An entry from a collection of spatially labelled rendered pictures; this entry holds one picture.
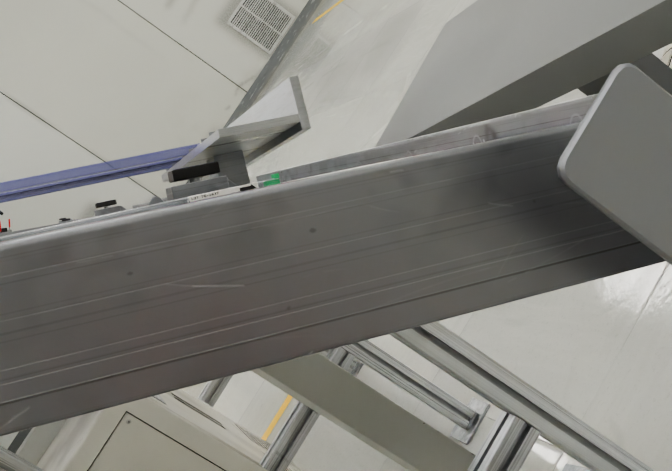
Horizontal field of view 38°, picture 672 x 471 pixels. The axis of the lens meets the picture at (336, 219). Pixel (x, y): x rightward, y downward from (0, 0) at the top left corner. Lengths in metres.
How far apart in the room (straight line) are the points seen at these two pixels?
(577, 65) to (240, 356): 0.62
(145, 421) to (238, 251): 1.49
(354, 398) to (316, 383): 0.06
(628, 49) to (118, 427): 1.23
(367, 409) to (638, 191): 0.99
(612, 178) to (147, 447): 1.55
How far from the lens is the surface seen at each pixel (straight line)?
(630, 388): 1.64
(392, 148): 0.64
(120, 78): 8.55
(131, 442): 1.84
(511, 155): 0.38
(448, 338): 1.14
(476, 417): 1.96
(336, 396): 1.30
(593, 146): 0.35
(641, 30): 0.85
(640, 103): 0.36
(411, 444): 1.34
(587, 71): 0.92
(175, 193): 1.03
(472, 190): 0.37
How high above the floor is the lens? 0.89
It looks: 14 degrees down
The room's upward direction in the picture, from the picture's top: 55 degrees counter-clockwise
